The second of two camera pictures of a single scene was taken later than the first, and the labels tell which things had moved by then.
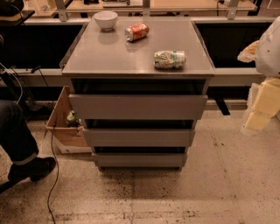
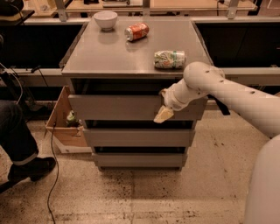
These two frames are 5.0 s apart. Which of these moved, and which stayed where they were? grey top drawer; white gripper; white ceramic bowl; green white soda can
Moved: white gripper
Stayed: green white soda can; grey top drawer; white ceramic bowl
